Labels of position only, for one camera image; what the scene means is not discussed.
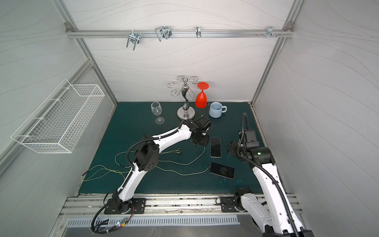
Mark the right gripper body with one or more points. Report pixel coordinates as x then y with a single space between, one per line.
234 149

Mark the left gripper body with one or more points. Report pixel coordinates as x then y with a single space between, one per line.
200 138

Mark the black phone silver frame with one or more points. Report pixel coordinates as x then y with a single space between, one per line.
215 147

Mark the black phone purple frame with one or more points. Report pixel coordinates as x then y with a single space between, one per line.
222 170

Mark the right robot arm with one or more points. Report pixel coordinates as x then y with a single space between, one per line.
277 217

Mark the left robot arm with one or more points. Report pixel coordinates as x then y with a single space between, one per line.
146 158

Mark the silver glass holder stand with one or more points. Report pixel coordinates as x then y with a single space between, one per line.
182 87

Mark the light blue mug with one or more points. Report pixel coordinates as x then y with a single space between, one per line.
217 109

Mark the red plastic goblet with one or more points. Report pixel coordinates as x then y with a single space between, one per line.
201 99

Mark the green table mat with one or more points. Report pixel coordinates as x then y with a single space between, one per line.
184 168

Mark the clear wine glass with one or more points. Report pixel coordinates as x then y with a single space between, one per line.
157 111

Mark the metal hook small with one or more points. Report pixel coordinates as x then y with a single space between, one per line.
198 32

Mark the metal hook left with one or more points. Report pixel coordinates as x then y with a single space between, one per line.
133 39

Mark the metal hook right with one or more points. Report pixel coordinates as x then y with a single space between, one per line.
270 33

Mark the white vent strip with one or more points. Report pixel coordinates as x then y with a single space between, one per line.
144 221

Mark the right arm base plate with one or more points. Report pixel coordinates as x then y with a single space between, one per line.
230 204

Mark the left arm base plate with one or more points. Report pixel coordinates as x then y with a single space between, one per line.
137 205

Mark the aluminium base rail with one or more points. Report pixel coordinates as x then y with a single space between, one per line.
155 204

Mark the white wire basket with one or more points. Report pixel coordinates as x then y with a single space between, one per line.
56 126

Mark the aluminium top rail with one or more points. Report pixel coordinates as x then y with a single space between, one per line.
175 34

